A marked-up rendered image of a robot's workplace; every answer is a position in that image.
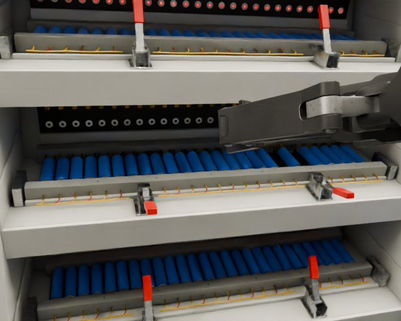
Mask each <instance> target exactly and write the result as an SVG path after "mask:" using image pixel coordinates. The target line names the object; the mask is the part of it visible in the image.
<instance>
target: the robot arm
mask: <svg viewBox="0 0 401 321"><path fill-rule="evenodd" d="M353 95H355V97H350V96H353ZM349 117H353V118H352V127H353V132H350V130H349ZM218 123H219V134H220V144H221V145H223V146H225V147H226V148H227V153H236V152H242V151H247V150H252V149H256V148H263V147H264V143H268V142H275V141H288V140H295V139H307V138H319V137H326V136H331V137H332V139H333V140H334V141H336V142H343V143H348V142H353V146H354V147H356V148H359V147H366V146H376V145H387V144H393V143H401V66H400V68H399V70H398V71H397V72H393V73H386V74H382V75H377V76H376V77H375V78H373V79H372V80H371V81H367V82H360V83H354V84H349V85H343V86H340V83H339V82H338V81H332V80H324V81H322V82H320V83H318V84H316V85H313V86H311V87H308V88H306V89H303V90H300V91H296V92H291V93H288V94H283V95H280V96H275V97H270V98H267V99H262V100H259V101H253V102H251V101H245V100H240V101H239V105H237V106H233V107H224V108H222V109H220V110H218Z"/></svg>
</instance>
